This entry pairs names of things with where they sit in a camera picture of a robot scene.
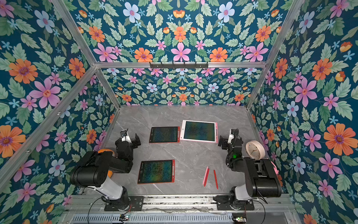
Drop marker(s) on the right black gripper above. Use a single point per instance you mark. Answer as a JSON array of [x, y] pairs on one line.
[[223, 143]]

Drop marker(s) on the aluminium mounting rail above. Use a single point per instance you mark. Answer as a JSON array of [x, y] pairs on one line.
[[183, 203]]

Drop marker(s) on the red stylus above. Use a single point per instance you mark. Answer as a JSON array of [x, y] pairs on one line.
[[216, 180]]

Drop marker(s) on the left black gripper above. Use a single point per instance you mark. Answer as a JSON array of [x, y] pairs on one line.
[[134, 141]]

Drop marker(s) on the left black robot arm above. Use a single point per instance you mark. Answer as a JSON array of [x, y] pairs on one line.
[[92, 170]]

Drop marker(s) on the pink stylus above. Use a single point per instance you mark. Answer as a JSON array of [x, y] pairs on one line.
[[206, 176]]

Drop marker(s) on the cream round clock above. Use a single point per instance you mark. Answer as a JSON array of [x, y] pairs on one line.
[[255, 150]]

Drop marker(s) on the pink white writing tablet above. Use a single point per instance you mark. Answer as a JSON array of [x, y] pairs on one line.
[[201, 131]]

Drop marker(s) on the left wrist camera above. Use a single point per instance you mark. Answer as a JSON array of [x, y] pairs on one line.
[[124, 136]]

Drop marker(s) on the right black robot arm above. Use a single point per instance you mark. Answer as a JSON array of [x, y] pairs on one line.
[[261, 179]]

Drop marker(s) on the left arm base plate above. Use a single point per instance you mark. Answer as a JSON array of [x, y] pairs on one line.
[[133, 203]]

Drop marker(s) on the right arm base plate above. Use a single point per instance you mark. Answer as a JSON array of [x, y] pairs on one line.
[[229, 203]]

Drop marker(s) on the red writing tablet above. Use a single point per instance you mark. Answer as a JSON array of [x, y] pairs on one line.
[[162, 171], [164, 135]]

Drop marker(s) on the black hook rack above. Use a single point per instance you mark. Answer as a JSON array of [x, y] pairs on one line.
[[184, 65]]

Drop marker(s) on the pink alarm clock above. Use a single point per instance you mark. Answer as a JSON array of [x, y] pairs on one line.
[[275, 169]]

